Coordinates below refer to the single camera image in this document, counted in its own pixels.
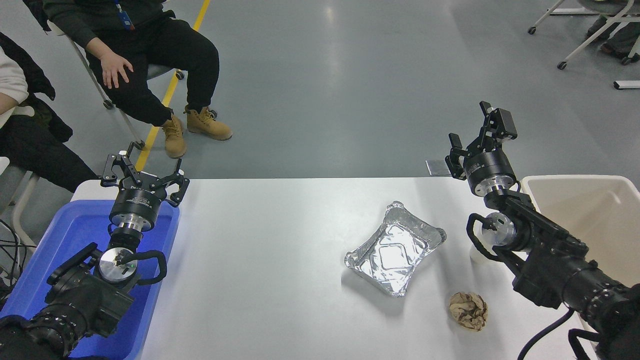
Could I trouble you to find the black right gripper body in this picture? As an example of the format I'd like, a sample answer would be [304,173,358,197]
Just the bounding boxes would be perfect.
[461,147,517,185]

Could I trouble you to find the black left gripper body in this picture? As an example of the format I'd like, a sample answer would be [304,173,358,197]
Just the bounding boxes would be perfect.
[110,185,169,222]

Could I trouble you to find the person's hand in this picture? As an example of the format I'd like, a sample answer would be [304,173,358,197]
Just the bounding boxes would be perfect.
[99,51,135,90]

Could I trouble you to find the silver floor plate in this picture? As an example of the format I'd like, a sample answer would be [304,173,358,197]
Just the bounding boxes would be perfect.
[425,159,451,177]

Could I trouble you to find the blue plastic tray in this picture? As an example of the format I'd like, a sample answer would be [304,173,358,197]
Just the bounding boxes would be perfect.
[0,200,181,360]

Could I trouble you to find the person at table edge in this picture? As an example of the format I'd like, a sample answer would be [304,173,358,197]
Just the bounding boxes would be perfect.
[0,31,99,194]

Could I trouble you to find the silver foil tray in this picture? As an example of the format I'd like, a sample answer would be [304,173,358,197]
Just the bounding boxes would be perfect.
[344,201,447,298]

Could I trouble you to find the large pale bin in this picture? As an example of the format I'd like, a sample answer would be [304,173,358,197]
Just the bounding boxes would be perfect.
[520,174,640,290]

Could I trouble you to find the distant seated person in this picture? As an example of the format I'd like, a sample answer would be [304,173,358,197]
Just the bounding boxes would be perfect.
[585,14,640,65]

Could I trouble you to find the crumpled tan paper ball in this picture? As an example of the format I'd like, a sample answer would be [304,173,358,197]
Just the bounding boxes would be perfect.
[448,291,489,332]

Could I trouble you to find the white wheeled chair frame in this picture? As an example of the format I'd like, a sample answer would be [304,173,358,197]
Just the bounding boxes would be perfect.
[527,0,640,71]

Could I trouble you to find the black cables on floor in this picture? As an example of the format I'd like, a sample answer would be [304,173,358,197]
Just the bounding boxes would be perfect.
[0,219,37,297]

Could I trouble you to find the blue badge on lanyard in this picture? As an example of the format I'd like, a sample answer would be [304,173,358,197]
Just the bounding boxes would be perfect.
[114,0,136,32]

